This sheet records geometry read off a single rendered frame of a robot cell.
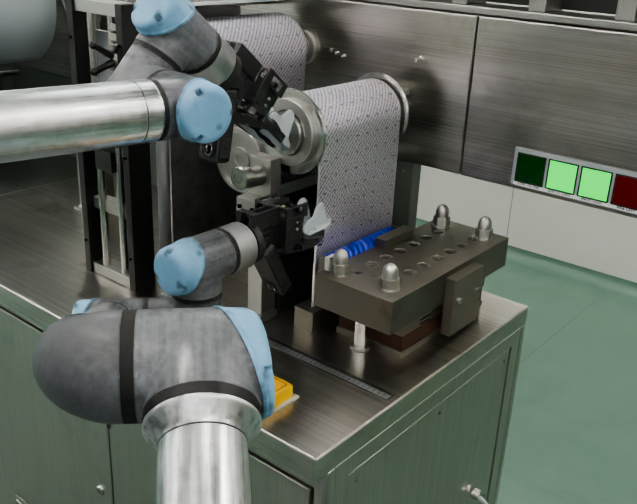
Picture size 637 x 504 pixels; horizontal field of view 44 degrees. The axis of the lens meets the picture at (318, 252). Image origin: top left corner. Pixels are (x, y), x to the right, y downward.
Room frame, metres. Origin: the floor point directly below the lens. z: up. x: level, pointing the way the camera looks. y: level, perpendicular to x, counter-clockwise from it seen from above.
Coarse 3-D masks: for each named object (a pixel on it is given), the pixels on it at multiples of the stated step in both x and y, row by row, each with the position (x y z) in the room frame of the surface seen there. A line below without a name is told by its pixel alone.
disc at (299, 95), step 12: (288, 96) 1.33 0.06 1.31; (300, 96) 1.31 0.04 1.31; (312, 108) 1.29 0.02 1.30; (324, 132) 1.28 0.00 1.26; (264, 144) 1.36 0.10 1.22; (324, 144) 1.28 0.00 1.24; (312, 156) 1.29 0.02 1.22; (288, 168) 1.32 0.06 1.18; (300, 168) 1.31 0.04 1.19; (312, 168) 1.29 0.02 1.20
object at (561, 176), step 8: (552, 168) 1.36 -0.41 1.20; (560, 168) 1.35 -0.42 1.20; (568, 168) 1.34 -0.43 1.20; (576, 168) 1.33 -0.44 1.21; (552, 176) 1.35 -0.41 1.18; (560, 176) 1.35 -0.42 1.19; (568, 176) 1.34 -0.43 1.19; (552, 184) 1.35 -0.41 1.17; (560, 184) 1.34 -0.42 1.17; (568, 184) 1.34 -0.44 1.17; (568, 192) 1.33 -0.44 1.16
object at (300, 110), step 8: (280, 104) 1.32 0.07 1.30; (288, 104) 1.31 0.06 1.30; (296, 104) 1.30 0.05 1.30; (296, 112) 1.30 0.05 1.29; (304, 112) 1.29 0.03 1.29; (304, 120) 1.29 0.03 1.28; (312, 120) 1.29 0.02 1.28; (304, 128) 1.29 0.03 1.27; (312, 128) 1.28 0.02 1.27; (304, 136) 1.29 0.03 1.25; (312, 136) 1.28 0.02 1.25; (304, 144) 1.29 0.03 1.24; (312, 144) 1.28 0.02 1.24; (272, 152) 1.33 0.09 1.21; (304, 152) 1.29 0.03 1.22; (312, 152) 1.29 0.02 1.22; (288, 160) 1.31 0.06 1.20; (296, 160) 1.30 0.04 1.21; (304, 160) 1.29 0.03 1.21
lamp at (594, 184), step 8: (584, 168) 1.32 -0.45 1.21; (584, 176) 1.32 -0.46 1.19; (592, 176) 1.31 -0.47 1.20; (600, 176) 1.30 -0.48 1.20; (608, 176) 1.29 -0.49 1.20; (584, 184) 1.32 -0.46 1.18; (592, 184) 1.31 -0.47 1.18; (600, 184) 1.30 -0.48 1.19; (608, 184) 1.29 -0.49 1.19; (584, 192) 1.32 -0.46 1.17; (592, 192) 1.31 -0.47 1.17; (600, 192) 1.30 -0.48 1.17
